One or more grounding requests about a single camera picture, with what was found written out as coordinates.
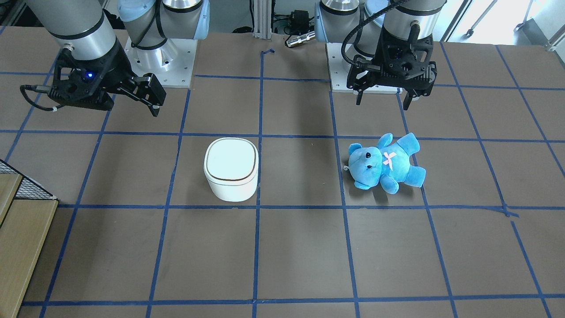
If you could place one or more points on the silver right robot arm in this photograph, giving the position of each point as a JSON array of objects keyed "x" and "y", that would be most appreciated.
[{"x": 86, "y": 27}]

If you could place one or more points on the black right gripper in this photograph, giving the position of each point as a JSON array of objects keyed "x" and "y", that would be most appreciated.
[{"x": 115, "y": 67}]

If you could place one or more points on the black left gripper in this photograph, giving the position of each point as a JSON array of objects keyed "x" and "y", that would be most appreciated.
[{"x": 355, "y": 77}]

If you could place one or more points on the blue teddy bear plush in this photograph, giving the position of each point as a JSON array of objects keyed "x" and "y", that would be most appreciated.
[{"x": 386, "y": 164}]

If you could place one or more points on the black power adapter box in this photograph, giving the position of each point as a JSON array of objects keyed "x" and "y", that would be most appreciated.
[{"x": 299, "y": 22}]

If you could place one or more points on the silver metal cylinder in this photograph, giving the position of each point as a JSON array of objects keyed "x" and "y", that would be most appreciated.
[{"x": 294, "y": 41}]

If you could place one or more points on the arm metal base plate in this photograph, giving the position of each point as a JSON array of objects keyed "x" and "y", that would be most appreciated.
[
  {"x": 339, "y": 69},
  {"x": 172, "y": 63}
]

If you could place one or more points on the aluminium frame post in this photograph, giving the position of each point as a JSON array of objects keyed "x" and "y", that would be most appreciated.
[{"x": 262, "y": 19}]

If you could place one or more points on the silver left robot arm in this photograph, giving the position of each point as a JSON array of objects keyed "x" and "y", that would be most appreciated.
[{"x": 357, "y": 24}]

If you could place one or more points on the wooden shelf with wire mesh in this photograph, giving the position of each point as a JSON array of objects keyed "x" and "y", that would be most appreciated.
[{"x": 27, "y": 210}]

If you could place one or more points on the white plastic trash can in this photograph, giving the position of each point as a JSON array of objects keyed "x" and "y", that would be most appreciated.
[{"x": 231, "y": 168}]

